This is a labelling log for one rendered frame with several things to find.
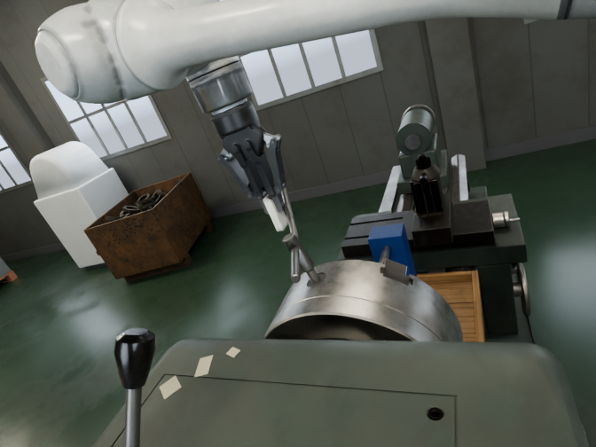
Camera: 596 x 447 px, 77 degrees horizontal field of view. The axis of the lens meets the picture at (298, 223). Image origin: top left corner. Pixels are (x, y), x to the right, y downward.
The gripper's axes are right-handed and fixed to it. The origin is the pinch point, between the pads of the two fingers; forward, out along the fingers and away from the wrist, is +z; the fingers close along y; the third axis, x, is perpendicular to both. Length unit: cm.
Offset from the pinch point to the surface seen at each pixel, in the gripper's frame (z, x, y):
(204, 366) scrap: 4.9, 31.6, -1.2
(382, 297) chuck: 9.2, 15.7, -20.2
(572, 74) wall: 74, -328, -112
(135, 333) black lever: -9.3, 40.4, -8.4
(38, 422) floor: 121, -18, 246
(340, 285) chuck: 7.2, 14.6, -14.2
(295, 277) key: 0.1, 21.6, -12.4
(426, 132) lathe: 21, -95, -18
